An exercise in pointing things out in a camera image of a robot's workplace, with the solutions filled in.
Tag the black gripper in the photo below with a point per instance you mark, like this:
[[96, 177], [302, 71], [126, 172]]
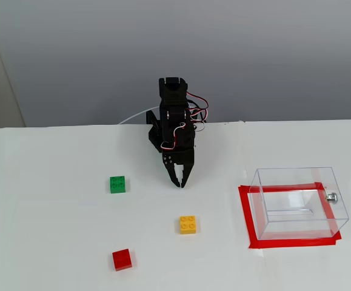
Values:
[[182, 158]]

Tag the black table clamp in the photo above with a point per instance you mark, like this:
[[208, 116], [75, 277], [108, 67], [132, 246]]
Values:
[[154, 127]]

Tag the green lego brick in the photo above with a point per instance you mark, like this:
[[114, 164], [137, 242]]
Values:
[[117, 184]]

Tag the red lego brick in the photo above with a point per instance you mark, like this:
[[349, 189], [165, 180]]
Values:
[[122, 259]]

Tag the yellow lego brick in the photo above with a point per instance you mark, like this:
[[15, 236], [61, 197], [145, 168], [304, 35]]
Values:
[[188, 224]]

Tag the silver box lock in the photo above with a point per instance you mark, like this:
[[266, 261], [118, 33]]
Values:
[[332, 197]]

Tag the red tape rectangle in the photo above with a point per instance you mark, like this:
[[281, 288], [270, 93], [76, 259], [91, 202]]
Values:
[[293, 243]]

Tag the transparent plastic box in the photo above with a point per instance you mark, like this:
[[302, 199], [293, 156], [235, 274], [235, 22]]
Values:
[[339, 212]]

